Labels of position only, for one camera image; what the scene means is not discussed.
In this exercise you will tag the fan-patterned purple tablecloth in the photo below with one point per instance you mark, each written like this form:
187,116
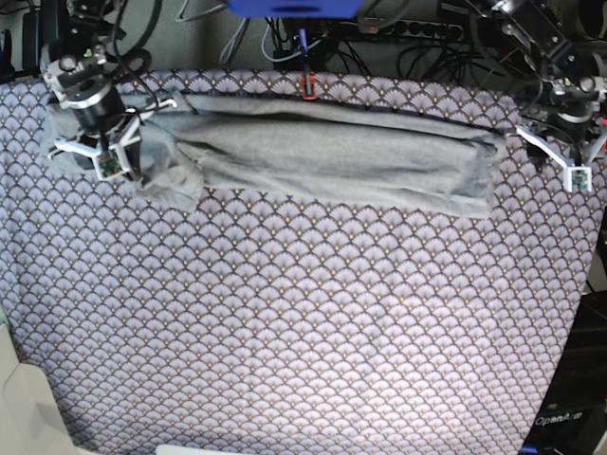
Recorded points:
273,324

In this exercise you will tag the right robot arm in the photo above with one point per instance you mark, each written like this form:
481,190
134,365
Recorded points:
102,90

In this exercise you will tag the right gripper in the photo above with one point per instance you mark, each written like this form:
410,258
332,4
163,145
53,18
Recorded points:
121,141

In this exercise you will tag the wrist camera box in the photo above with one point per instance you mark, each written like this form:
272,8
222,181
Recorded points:
577,178
107,166

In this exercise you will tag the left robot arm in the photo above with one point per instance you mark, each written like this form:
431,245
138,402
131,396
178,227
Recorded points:
564,119

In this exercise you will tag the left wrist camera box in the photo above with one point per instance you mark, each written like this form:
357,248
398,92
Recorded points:
577,178

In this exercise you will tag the blue clamp handle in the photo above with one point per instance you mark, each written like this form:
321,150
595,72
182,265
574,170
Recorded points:
303,44

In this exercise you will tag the black power strip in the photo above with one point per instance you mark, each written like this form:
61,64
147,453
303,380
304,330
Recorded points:
422,30

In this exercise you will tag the red table clamp centre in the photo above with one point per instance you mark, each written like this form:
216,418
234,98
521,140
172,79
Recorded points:
308,87

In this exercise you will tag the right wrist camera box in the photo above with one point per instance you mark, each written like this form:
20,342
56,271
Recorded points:
107,166

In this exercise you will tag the black OpenArm box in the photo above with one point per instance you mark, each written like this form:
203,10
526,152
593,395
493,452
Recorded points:
572,418

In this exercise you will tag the grey T-shirt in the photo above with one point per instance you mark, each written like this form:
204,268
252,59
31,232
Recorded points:
323,151

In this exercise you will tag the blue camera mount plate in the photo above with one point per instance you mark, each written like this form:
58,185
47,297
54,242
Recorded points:
295,8

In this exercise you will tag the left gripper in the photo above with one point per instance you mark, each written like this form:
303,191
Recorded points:
582,151

